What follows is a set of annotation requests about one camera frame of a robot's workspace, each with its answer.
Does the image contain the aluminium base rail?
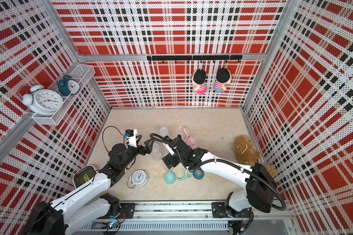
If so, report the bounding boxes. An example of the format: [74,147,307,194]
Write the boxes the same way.
[51,200,295,233]

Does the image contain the mint green bottle cap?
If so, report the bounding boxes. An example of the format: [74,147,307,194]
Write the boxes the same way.
[164,171,176,185]

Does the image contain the brown plush toy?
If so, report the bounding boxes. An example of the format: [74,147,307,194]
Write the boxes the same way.
[234,135,261,166]

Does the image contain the small white alarm clock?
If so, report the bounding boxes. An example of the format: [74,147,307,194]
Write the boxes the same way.
[127,170,149,189]

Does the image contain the black hook rail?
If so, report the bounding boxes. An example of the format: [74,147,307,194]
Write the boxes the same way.
[147,55,243,63]

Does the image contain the clear baby bottle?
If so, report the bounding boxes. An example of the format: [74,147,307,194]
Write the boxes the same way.
[150,143,163,161]
[159,127,169,137]

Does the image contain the mint green bottle handle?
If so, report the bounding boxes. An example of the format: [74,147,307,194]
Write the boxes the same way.
[176,169,193,181]

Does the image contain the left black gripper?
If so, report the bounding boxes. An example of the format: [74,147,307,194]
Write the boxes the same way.
[121,137,155,169]

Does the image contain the pink bottle cap far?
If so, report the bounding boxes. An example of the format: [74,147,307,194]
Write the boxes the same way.
[185,137,197,149]

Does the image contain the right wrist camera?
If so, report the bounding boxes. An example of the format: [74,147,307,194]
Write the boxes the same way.
[163,143,175,156]

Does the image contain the large white alarm clock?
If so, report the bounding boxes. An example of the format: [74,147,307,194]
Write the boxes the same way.
[21,84,63,116]

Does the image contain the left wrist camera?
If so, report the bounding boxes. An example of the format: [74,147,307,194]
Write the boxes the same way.
[124,129,137,148]

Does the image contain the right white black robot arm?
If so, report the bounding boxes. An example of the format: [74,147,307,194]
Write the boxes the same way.
[160,136,287,217]

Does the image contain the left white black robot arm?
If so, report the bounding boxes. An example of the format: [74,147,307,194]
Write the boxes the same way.
[22,135,155,235]

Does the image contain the white wire shelf basket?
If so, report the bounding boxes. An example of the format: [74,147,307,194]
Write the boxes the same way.
[31,64,95,125]

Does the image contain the plush doll pink pants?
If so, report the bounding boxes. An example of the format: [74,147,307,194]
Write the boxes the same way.
[192,69,207,95]

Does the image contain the plush doll blue pants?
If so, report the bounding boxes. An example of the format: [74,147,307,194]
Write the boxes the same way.
[214,68,232,93]

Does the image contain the teal alarm clock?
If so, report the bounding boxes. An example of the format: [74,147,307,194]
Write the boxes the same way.
[57,75,80,97]

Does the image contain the pink bottle handle far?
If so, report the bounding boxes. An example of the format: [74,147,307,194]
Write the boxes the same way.
[178,125,191,142]

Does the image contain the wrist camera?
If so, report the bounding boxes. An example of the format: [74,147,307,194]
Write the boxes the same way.
[163,143,175,156]
[124,129,137,148]

